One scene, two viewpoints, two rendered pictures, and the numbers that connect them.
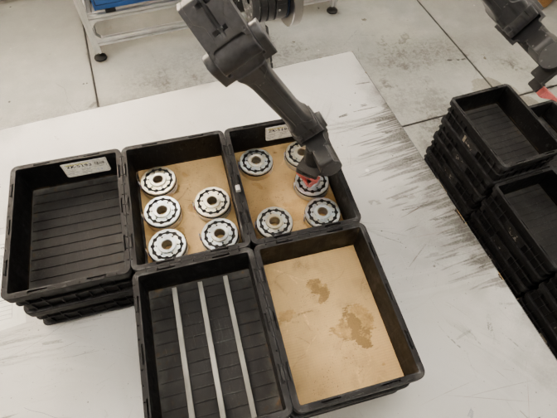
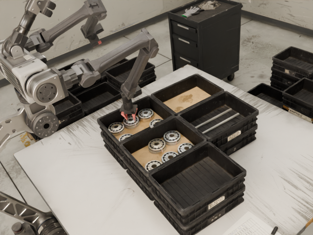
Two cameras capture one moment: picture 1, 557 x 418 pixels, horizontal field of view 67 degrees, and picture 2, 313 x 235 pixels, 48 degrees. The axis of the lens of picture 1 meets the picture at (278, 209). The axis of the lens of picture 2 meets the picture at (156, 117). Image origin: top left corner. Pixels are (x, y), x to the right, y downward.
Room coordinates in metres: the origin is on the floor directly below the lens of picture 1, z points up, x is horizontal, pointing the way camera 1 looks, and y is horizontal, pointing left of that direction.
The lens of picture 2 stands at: (0.95, 1.68, 2.22)
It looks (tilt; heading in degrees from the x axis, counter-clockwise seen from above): 37 degrees down; 258
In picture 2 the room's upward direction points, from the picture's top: 8 degrees counter-clockwise
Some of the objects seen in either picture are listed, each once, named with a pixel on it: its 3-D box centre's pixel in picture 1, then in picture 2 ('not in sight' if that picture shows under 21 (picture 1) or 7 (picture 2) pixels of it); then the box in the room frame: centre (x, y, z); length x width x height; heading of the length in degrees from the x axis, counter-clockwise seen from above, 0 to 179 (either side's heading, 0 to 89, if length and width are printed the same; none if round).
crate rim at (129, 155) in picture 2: (182, 195); (162, 143); (0.62, 0.26, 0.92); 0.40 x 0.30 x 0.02; 17
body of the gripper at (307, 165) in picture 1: (315, 155); (127, 105); (0.73, -0.09, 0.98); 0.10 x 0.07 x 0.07; 152
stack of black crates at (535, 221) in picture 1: (531, 234); (99, 110); (0.88, -1.09, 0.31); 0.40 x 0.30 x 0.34; 22
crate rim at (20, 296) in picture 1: (68, 218); (196, 174); (0.54, 0.55, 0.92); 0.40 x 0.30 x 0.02; 17
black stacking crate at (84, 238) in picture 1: (75, 227); (197, 181); (0.54, 0.55, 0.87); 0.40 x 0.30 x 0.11; 17
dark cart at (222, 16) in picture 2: not in sight; (205, 48); (-0.39, -1.53, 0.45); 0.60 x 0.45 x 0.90; 22
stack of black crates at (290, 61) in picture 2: not in sight; (296, 79); (-0.95, -0.68, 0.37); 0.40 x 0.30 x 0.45; 112
